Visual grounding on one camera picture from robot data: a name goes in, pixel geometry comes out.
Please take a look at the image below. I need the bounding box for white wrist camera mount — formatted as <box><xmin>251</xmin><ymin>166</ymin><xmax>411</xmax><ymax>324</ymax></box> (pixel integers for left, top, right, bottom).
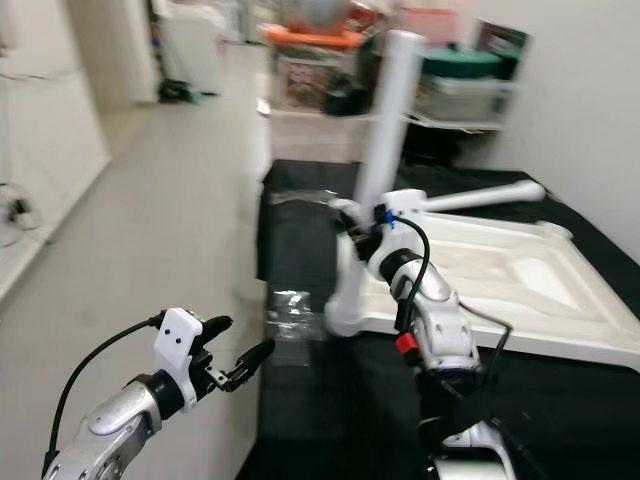
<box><xmin>360</xmin><ymin>188</ymin><xmax>429</xmax><ymax>263</ymax></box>
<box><xmin>155</xmin><ymin>307</ymin><xmax>211</xmax><ymax>406</ymax></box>

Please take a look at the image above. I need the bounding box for crumpled clear plastic bag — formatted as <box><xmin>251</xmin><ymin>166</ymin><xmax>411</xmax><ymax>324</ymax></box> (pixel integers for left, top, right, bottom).
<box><xmin>265</xmin><ymin>290</ymin><xmax>321</xmax><ymax>346</ymax></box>

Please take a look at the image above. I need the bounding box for black wall cable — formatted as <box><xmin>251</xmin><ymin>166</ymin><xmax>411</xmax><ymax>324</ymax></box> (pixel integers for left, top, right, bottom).
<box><xmin>0</xmin><ymin>180</ymin><xmax>46</xmax><ymax>249</ymax></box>

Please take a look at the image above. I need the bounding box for black round robot vacuum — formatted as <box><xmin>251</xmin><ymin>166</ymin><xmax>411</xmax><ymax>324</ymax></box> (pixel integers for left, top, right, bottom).
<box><xmin>158</xmin><ymin>80</ymin><xmax>193</xmax><ymax>103</ymax></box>

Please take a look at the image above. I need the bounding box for orange plastic tray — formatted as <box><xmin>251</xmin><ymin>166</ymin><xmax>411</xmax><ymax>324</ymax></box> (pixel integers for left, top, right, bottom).
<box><xmin>260</xmin><ymin>25</ymin><xmax>366</xmax><ymax>49</ymax></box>

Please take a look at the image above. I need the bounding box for clear plastic container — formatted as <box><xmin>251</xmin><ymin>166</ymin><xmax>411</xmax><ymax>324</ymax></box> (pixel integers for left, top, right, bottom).
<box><xmin>420</xmin><ymin>75</ymin><xmax>516</xmax><ymax>126</ymax></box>

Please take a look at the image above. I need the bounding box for green pot with lid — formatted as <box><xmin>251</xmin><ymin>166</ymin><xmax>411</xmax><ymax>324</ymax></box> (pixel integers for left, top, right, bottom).
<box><xmin>420</xmin><ymin>48</ymin><xmax>506</xmax><ymax>79</ymax></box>

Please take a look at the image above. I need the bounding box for translucent storage box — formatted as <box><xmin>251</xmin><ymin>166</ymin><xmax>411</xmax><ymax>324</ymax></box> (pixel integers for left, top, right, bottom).
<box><xmin>260</xmin><ymin>100</ymin><xmax>381</xmax><ymax>161</ymax></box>

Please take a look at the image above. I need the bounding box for brown printed carton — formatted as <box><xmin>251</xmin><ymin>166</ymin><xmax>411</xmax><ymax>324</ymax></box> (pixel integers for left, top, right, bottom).
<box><xmin>275</xmin><ymin>50</ymin><xmax>336</xmax><ymax>111</ymax></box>

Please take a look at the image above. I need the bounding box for dark printed flat box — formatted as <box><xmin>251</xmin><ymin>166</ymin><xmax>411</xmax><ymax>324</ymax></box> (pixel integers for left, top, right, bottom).
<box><xmin>475</xmin><ymin>20</ymin><xmax>531</xmax><ymax>76</ymax></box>

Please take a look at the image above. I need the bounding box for black round wok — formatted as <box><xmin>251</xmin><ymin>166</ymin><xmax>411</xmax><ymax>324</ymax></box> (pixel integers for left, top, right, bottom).
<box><xmin>400</xmin><ymin>105</ymin><xmax>501</xmax><ymax>146</ymax></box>

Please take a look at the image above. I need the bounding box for white plastic children table top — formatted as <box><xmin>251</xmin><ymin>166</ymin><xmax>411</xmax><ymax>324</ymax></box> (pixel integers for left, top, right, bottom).
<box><xmin>325</xmin><ymin>195</ymin><xmax>640</xmax><ymax>371</ymax></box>

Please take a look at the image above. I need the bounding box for white chest freezer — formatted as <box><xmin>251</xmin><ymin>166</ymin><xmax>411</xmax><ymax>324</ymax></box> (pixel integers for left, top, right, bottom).
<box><xmin>160</xmin><ymin>10</ymin><xmax>226</xmax><ymax>96</ymax></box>

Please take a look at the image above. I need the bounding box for black plastic bag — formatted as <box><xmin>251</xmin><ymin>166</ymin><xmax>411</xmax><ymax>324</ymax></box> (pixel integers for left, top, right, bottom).
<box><xmin>320</xmin><ymin>60</ymin><xmax>371</xmax><ymax>116</ymax></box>

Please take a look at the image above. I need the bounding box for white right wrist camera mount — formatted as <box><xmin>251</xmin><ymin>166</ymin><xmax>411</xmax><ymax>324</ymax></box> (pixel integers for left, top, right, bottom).
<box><xmin>360</xmin><ymin>188</ymin><xmax>429</xmax><ymax>263</ymax></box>

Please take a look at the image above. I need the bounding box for large silver metal pot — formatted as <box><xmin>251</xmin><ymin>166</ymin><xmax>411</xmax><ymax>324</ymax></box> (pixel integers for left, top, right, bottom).
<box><xmin>285</xmin><ymin>0</ymin><xmax>346</xmax><ymax>31</ymax></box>

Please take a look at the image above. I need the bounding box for white plastic table leg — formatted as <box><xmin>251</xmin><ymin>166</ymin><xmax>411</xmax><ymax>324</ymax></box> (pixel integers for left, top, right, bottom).
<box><xmin>325</xmin><ymin>30</ymin><xmax>426</xmax><ymax>336</ymax></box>
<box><xmin>422</xmin><ymin>180</ymin><xmax>546</xmax><ymax>213</ymax></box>

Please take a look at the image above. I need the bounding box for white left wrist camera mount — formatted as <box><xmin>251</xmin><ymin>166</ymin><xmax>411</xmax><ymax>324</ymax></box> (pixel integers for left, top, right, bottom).
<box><xmin>155</xmin><ymin>307</ymin><xmax>211</xmax><ymax>406</ymax></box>

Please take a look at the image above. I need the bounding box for black plastic table cover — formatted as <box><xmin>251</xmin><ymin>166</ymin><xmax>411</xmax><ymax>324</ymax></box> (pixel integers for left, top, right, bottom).
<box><xmin>240</xmin><ymin>158</ymin><xmax>640</xmax><ymax>480</ymax></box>

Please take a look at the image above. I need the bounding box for clear plastic film strip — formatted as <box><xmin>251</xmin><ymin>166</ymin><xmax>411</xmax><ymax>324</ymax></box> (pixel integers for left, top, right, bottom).
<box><xmin>265</xmin><ymin>188</ymin><xmax>326</xmax><ymax>206</ymax></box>

